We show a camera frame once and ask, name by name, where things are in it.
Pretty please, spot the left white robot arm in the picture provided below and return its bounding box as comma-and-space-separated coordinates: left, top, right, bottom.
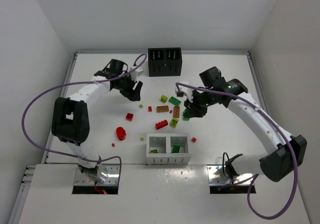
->
51, 59, 143, 181

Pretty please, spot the red oval lego piece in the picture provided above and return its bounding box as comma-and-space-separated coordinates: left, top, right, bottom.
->
116, 127, 127, 141

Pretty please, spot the metal base plate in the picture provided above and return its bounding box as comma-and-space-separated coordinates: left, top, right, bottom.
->
207, 165, 254, 186
74, 165, 120, 186

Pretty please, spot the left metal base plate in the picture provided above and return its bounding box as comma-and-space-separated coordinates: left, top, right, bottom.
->
74, 165, 120, 186

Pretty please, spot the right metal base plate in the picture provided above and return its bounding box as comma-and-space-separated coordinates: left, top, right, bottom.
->
207, 165, 254, 186

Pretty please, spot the dark green lego brick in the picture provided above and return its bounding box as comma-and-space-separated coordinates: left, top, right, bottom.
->
182, 109, 190, 121

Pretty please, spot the red long lego brick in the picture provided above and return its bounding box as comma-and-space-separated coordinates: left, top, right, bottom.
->
155, 120, 168, 130

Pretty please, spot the brown flat lego plate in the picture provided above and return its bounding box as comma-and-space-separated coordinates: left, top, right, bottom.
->
156, 105, 169, 113

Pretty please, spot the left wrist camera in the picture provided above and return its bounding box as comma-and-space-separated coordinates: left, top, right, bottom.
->
129, 66, 144, 81

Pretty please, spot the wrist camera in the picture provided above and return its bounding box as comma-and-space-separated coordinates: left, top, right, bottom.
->
175, 86, 193, 103
129, 66, 144, 81

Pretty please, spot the black two-compartment container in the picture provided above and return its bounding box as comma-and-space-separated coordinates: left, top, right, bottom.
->
147, 48, 183, 77

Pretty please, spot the dark green flat lego plate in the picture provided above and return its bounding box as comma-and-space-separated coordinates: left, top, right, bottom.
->
169, 96, 181, 106

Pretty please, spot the lime lego brick top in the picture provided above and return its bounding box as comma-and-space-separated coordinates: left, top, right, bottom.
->
160, 95, 168, 103

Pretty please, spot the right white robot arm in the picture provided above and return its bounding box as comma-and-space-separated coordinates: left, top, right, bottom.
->
175, 67, 307, 182

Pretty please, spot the white two-compartment container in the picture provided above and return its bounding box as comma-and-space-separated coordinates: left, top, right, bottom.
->
145, 133, 191, 165

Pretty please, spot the red square lego brick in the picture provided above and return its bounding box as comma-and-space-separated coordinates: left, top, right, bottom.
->
126, 113, 134, 121

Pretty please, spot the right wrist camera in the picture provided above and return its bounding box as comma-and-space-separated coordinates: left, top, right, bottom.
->
175, 86, 193, 103

